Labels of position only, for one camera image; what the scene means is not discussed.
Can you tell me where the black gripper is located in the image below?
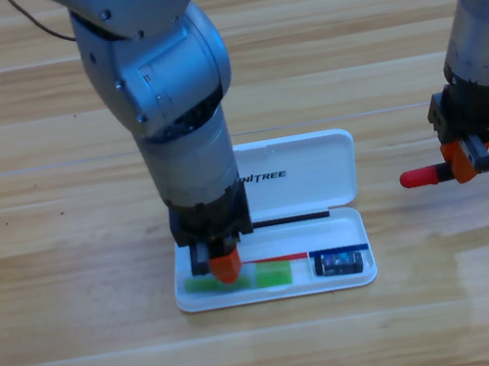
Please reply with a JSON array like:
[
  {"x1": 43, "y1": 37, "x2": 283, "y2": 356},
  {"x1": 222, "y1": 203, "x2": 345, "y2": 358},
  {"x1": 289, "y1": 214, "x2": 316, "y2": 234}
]
[
  {"x1": 164, "y1": 180, "x2": 262, "y2": 293},
  {"x1": 420, "y1": 66, "x2": 489, "y2": 188}
]

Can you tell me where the green highlighter pen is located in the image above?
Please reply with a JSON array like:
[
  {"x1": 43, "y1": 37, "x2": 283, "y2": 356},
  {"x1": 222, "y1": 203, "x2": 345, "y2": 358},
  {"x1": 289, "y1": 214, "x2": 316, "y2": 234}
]
[{"x1": 181, "y1": 258, "x2": 295, "y2": 303}]

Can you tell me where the red and black marker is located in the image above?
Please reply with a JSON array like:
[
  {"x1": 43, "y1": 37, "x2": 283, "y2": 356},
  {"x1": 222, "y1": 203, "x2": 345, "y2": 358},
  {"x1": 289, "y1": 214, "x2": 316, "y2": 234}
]
[{"x1": 396, "y1": 149, "x2": 489, "y2": 192}]

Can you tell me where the small black eraser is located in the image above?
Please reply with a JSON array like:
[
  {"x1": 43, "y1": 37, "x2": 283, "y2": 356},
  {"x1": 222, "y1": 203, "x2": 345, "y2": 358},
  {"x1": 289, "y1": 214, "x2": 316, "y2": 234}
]
[{"x1": 311, "y1": 246, "x2": 366, "y2": 281}]

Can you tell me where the white Unitree pencil case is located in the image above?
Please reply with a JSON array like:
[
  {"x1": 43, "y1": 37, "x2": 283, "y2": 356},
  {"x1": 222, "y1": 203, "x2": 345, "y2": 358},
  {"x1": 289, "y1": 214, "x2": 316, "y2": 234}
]
[{"x1": 151, "y1": 124, "x2": 381, "y2": 318}]

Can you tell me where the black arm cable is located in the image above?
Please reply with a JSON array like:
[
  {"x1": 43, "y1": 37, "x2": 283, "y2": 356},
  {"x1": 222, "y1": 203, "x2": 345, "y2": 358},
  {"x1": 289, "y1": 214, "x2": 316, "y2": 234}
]
[{"x1": 6, "y1": 0, "x2": 79, "y2": 52}]

